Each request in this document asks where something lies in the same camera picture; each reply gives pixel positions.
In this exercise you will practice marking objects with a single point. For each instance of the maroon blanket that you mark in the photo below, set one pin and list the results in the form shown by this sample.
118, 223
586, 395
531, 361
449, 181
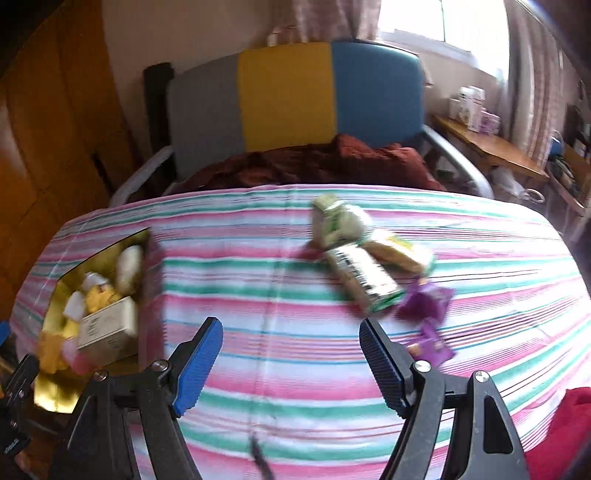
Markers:
314, 166

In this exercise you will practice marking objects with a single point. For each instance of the yellow toy packet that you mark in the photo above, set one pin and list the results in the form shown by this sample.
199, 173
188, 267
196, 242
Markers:
101, 295

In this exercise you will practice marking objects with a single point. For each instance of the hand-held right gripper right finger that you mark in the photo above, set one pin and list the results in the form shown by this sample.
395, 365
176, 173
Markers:
383, 369

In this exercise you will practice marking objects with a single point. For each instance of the yellow sponge block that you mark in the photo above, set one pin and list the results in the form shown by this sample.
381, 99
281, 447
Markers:
53, 346

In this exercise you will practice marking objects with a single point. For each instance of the yellow green snack packet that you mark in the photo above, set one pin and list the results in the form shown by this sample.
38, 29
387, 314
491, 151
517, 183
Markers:
406, 256

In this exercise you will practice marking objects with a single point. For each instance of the purple box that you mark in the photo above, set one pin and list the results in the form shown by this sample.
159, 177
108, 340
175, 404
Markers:
490, 122

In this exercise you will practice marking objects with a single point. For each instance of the gold cardboard box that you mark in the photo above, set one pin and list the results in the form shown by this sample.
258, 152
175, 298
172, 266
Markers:
55, 392

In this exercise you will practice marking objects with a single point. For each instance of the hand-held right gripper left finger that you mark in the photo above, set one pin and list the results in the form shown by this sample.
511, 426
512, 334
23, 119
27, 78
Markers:
198, 369

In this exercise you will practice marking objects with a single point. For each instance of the window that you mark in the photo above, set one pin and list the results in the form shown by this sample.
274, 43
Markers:
438, 23

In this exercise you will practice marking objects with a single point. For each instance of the white plastic bag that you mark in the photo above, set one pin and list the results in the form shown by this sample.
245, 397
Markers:
512, 184

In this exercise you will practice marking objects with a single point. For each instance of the white bottle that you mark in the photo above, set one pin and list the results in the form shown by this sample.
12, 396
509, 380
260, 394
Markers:
129, 267

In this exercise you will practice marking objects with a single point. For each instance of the white packet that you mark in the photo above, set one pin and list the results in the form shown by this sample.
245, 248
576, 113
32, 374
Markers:
74, 307

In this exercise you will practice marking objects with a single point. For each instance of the large white printed box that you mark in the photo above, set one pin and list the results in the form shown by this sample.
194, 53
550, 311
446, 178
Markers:
471, 108

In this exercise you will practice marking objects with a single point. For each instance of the cluttered wooden shelf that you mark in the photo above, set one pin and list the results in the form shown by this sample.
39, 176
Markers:
572, 175

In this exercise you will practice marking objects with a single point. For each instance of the red cloth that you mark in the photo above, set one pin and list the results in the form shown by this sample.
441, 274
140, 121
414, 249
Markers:
563, 438

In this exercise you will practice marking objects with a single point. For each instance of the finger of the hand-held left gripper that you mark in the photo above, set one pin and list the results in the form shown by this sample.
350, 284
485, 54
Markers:
23, 381

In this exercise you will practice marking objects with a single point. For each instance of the pink packet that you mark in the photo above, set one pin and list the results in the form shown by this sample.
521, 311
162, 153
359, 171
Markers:
78, 360

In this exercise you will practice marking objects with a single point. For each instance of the wooden wardrobe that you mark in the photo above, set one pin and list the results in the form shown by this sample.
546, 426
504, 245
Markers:
51, 138

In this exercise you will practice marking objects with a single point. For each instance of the small white box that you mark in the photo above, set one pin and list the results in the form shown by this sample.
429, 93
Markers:
455, 108

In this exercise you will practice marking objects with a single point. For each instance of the beige printed box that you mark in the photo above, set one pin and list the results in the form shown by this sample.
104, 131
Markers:
108, 327

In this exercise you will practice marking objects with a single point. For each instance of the wooden side table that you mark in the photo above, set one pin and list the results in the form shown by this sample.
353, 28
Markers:
494, 147

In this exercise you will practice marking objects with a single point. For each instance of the green carton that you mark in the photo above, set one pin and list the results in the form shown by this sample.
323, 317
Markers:
325, 221

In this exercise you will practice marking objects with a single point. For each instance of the grey bed rail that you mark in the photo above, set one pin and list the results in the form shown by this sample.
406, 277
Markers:
461, 164

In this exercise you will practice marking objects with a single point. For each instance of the pink patterned curtain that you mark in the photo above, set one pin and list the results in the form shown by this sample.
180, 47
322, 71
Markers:
328, 18
535, 78

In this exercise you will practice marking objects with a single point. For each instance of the white bed rail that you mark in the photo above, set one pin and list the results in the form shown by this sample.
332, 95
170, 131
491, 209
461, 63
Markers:
136, 177

